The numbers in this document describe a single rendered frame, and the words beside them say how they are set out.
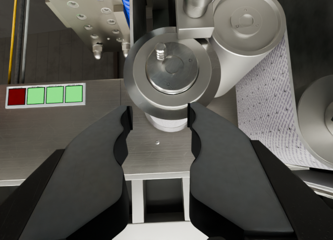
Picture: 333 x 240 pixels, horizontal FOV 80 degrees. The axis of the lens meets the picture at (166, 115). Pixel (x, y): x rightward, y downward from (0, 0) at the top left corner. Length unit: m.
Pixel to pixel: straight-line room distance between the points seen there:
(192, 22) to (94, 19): 0.35
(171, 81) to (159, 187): 0.48
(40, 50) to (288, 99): 2.64
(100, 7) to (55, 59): 2.09
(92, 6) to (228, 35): 0.34
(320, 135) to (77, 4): 0.55
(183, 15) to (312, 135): 0.25
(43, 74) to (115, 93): 2.02
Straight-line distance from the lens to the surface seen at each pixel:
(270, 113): 0.41
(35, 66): 2.75
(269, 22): 0.38
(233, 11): 0.37
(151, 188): 0.71
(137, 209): 0.65
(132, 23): 0.36
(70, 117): 0.69
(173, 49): 0.30
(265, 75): 0.43
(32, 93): 0.76
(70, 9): 0.58
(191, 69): 0.29
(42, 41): 2.82
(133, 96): 0.30
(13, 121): 0.79
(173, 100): 0.29
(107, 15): 0.58
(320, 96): 0.38
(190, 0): 0.27
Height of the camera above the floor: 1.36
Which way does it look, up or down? 9 degrees down
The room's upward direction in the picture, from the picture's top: 177 degrees clockwise
